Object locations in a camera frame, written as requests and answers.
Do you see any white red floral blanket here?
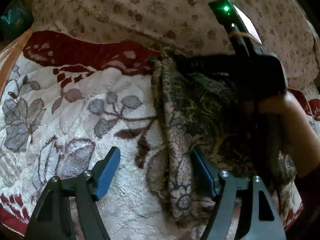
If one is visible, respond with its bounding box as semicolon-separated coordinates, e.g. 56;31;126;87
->
0;29;320;240

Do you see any dark paisley print garment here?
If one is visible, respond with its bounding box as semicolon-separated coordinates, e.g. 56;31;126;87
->
146;47;298;228

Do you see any person's right forearm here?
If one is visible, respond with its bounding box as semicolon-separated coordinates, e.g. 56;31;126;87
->
257;91;320;180

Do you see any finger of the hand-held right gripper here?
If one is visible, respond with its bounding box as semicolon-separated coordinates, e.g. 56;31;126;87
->
175;54;236;77

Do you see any teal plastic bag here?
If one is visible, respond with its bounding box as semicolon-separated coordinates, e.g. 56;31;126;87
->
0;4;33;42

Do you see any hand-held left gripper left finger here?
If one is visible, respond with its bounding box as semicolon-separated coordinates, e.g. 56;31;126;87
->
25;146;121;240

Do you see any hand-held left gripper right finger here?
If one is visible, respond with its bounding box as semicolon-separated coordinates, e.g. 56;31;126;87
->
190;149;287;240

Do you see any pillow with brown floral print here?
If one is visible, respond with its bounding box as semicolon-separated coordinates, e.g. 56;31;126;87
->
32;0;320;92

